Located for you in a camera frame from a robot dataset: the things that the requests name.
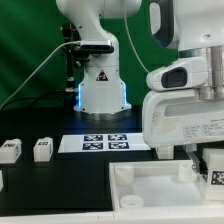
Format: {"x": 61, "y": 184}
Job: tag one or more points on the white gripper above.
{"x": 180, "y": 118}

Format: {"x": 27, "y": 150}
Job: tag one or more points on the white square tabletop tray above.
{"x": 157, "y": 184}

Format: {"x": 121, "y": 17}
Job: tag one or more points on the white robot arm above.
{"x": 192, "y": 27}

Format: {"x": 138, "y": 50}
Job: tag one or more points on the white sheet with markers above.
{"x": 102, "y": 143}

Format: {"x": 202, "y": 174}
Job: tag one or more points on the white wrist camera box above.
{"x": 184, "y": 73}

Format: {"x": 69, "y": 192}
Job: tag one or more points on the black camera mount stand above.
{"x": 74, "y": 59}

